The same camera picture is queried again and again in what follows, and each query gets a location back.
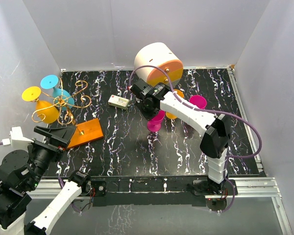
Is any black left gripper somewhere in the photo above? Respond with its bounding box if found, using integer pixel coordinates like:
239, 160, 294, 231
25, 123, 76, 188

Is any pink wine glass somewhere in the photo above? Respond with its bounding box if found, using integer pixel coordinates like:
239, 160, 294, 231
147, 110, 165, 132
189, 95, 207, 109

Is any yellow wine glass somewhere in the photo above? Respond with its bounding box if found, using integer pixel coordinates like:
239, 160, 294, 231
166, 89, 184, 119
22, 86, 59, 124

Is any blue wine glass back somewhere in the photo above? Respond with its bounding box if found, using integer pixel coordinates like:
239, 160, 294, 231
40, 74, 74, 109

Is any pink wine glass front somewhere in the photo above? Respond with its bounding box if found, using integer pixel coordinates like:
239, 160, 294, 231
189, 95, 207, 109

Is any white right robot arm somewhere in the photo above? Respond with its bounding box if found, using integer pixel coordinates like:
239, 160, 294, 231
129, 79, 230, 194

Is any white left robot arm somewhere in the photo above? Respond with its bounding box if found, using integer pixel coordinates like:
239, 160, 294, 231
0, 126, 92, 235

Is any orange wooden rack base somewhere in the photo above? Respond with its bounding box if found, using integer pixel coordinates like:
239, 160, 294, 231
67, 118, 103, 149

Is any small white cardboard box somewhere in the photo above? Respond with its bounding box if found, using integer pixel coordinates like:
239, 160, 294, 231
108, 95, 130, 110

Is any white round drawer cabinet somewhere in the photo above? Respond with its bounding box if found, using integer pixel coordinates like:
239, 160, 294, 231
134, 42, 183, 87

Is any gold wire glass rack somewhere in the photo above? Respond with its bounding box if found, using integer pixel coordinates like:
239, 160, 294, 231
39, 77, 88, 125

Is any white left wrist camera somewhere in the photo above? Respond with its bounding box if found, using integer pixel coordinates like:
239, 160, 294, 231
1, 126, 34, 150

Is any black front mounting rail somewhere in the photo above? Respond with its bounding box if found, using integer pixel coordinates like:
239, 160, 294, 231
35, 175, 277, 209

